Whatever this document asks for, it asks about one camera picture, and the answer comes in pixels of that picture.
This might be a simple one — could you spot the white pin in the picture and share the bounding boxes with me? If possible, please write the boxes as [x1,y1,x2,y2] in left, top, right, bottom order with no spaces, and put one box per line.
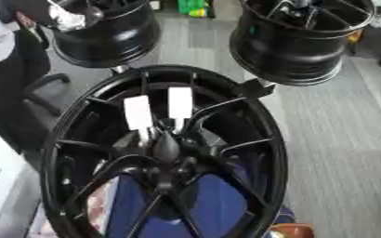
[122,95,157,147]
[165,86,196,133]

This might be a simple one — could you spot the black spoked wheel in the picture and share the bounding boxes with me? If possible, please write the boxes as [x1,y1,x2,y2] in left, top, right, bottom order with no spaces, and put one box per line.
[39,64,290,238]

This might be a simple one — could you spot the black wheel rim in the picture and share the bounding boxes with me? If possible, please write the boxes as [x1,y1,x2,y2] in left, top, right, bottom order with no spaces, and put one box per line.
[228,0,378,86]
[46,0,164,69]

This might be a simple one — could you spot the blue cloth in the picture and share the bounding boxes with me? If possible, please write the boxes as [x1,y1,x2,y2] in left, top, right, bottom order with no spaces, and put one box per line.
[104,173,298,238]

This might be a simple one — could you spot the green and yellow bag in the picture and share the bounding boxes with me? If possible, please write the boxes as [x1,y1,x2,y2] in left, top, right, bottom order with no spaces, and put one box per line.
[176,0,217,19]

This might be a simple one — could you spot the orange container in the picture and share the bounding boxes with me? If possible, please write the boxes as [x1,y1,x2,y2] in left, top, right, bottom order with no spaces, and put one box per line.
[269,222,316,238]

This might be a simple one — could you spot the black office chair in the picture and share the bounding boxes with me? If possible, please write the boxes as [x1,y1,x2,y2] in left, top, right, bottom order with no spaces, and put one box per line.
[21,72,72,117]

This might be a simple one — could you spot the person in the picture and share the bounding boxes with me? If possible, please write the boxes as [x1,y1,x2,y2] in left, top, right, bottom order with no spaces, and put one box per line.
[0,0,53,155]

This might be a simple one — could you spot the black metal bracket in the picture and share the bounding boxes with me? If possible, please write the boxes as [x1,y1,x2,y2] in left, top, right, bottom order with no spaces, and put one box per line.
[237,77,279,99]

